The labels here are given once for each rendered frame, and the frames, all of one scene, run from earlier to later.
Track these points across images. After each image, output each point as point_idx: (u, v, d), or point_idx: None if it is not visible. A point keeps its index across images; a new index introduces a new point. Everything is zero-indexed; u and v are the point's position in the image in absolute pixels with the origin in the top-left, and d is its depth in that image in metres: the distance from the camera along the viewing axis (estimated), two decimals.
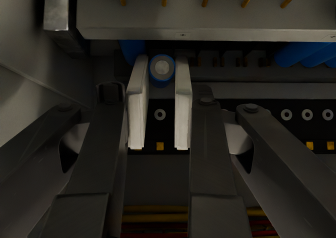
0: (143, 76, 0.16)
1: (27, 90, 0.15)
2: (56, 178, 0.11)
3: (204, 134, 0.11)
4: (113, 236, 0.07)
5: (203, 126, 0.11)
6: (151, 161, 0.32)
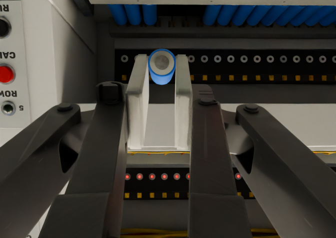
0: (143, 76, 0.16)
1: (65, 26, 0.33)
2: (56, 178, 0.11)
3: (204, 134, 0.11)
4: (113, 236, 0.07)
5: (203, 126, 0.11)
6: None
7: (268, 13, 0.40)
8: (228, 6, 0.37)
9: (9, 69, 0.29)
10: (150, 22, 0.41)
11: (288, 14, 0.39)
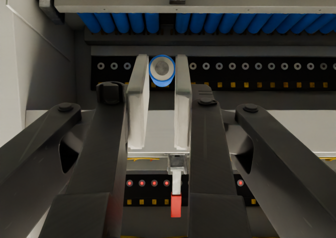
0: (144, 76, 0.16)
1: (32, 34, 0.33)
2: (57, 178, 0.11)
3: (204, 134, 0.11)
4: (113, 236, 0.07)
5: (202, 126, 0.11)
6: None
7: (238, 21, 0.40)
8: (196, 14, 0.37)
9: None
10: (124, 30, 0.42)
11: (257, 22, 0.39)
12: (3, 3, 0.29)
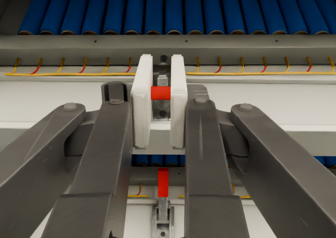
0: (148, 76, 0.16)
1: None
2: (61, 178, 0.11)
3: (200, 134, 0.11)
4: (113, 236, 0.07)
5: (198, 126, 0.11)
6: None
7: None
8: None
9: None
10: None
11: (320, 14, 0.31)
12: None
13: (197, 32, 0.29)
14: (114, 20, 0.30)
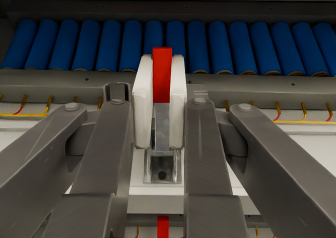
0: (149, 76, 0.16)
1: None
2: (62, 178, 0.11)
3: (199, 134, 0.11)
4: (113, 236, 0.07)
5: (197, 126, 0.11)
6: None
7: None
8: None
9: None
10: None
11: None
12: None
13: (203, 72, 0.25)
14: (108, 56, 0.26)
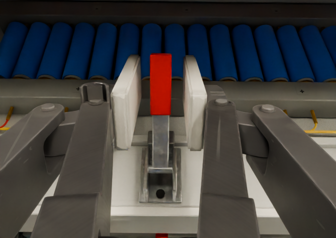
0: (132, 77, 0.16)
1: None
2: (42, 179, 0.11)
3: (218, 135, 0.10)
4: (113, 236, 0.07)
5: (217, 127, 0.11)
6: None
7: None
8: None
9: None
10: None
11: None
12: None
13: (204, 79, 0.24)
14: (102, 62, 0.24)
